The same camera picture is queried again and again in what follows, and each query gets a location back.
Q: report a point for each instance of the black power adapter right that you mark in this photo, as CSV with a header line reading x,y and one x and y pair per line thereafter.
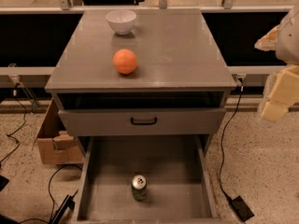
x,y
241,209

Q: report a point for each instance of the orange ball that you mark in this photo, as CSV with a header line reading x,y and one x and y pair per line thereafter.
x,y
125,61

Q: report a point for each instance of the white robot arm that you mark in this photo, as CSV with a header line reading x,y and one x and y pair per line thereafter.
x,y
283,39

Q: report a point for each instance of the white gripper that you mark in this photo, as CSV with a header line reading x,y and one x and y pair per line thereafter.
x,y
289,42

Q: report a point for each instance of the grey drawer cabinet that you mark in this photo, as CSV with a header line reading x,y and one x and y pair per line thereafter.
x,y
178,64

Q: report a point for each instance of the black drawer handle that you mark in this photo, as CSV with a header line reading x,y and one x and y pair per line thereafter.
x,y
143,122

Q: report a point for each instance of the grey upper drawer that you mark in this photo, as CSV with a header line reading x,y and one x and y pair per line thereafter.
x,y
109,122

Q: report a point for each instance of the black device bottom left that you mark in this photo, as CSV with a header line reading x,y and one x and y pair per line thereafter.
x,y
68,203

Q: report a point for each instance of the brown cardboard box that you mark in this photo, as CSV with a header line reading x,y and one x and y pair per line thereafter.
x,y
55,145

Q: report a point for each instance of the white bowl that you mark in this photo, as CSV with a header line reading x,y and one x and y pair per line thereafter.
x,y
121,21

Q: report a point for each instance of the open grey middle drawer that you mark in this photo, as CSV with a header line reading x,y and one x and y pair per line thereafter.
x,y
178,187

